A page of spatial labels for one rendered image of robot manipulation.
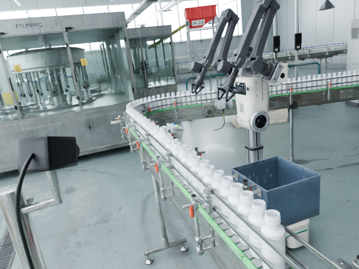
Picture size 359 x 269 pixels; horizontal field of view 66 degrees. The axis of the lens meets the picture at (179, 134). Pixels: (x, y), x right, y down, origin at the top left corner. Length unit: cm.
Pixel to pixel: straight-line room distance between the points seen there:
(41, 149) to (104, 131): 450
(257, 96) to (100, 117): 333
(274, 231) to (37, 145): 58
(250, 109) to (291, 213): 81
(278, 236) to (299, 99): 291
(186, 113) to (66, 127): 229
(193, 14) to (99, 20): 402
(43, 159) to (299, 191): 122
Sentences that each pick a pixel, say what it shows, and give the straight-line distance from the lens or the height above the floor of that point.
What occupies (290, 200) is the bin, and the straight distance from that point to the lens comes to 142.
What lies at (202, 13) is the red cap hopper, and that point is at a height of 262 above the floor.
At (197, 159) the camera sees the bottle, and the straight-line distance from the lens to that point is 112.
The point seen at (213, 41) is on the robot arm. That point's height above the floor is 164.
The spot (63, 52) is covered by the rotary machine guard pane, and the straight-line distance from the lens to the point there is 479.
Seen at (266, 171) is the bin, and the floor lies 88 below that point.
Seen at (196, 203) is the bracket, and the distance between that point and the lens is 97.
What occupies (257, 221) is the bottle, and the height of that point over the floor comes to 112.
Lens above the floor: 157
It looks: 16 degrees down
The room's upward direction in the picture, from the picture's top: 7 degrees counter-clockwise
